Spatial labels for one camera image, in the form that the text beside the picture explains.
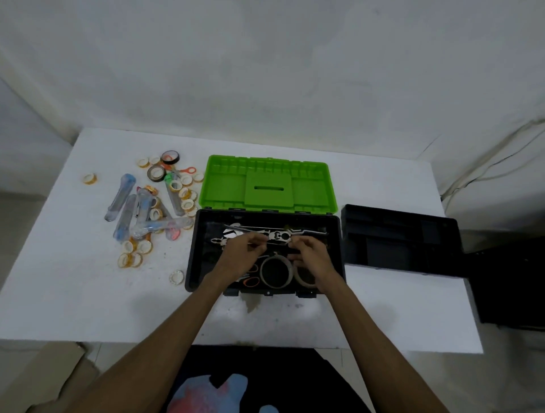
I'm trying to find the person's left hand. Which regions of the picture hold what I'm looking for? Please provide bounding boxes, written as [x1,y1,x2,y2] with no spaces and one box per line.
[211,231,269,292]

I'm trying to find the person's right hand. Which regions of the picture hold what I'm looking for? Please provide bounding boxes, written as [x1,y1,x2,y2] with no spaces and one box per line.
[287,235,346,297]

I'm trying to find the blue orange scissors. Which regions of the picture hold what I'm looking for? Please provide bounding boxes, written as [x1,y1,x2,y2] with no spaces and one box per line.
[236,263,263,291]

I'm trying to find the clear packing tape roll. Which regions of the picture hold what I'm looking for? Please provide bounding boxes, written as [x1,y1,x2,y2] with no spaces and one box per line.
[294,263,318,289]

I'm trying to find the white masking tape roll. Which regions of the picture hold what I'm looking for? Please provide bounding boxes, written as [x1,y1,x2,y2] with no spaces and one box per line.
[258,253,295,290]

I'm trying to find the orange handled screwdriver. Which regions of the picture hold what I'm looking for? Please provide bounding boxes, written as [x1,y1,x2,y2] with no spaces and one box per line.
[208,222,329,235]

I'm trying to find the black toolbox with green lid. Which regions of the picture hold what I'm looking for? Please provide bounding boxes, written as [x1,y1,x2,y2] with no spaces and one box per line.
[185,154,346,298]

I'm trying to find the pile of small tape rolls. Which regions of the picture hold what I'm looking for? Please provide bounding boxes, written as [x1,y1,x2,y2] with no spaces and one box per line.
[118,155,206,269]

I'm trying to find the green utility knife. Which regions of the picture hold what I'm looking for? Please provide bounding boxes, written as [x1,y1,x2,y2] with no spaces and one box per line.
[163,172,186,217]

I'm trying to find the black toolbox tray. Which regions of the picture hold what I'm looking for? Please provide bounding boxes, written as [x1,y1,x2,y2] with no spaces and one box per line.
[340,204,469,280]

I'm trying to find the person's right forearm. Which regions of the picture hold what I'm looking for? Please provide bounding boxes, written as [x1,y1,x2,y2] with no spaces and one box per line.
[325,279,450,413]

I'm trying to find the person's left forearm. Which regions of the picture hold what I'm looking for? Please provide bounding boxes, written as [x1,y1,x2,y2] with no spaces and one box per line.
[68,276,227,413]

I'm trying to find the person's black clothing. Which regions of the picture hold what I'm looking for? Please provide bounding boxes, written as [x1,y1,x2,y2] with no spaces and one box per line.
[163,345,371,413]

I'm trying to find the brown cardboard piece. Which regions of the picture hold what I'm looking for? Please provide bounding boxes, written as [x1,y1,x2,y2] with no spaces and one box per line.
[0,340,99,413]

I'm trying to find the black wall cable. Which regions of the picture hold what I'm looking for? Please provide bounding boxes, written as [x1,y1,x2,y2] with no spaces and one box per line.
[441,123,545,201]

